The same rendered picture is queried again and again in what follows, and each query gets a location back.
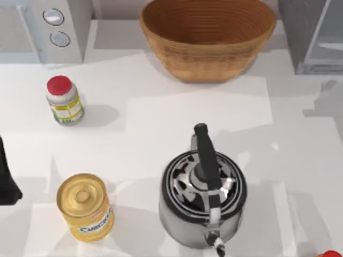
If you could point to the brown woven basket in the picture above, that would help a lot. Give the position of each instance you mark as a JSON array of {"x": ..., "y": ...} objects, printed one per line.
[{"x": 207, "y": 40}]

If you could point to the red-capped white bottle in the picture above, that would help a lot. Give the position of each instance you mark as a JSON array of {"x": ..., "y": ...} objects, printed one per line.
[{"x": 64, "y": 103}]

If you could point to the red object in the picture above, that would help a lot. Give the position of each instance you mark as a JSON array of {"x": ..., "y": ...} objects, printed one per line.
[{"x": 331, "y": 254}]

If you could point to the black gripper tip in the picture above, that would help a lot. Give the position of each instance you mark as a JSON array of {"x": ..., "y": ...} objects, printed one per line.
[{"x": 6, "y": 182}]

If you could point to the pale microwave oven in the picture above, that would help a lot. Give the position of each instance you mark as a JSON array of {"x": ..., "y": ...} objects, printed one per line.
[{"x": 21, "y": 32}]

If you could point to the yellow can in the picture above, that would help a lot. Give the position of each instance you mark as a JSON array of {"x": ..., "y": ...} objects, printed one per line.
[{"x": 85, "y": 208}]

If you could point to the grey cabinet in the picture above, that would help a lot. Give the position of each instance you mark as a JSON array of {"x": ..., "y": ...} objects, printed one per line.
[{"x": 316, "y": 34}]

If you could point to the white microwave knob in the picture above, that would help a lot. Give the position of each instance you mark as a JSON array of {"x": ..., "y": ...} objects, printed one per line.
[
  {"x": 53, "y": 16},
  {"x": 60, "y": 39}
]

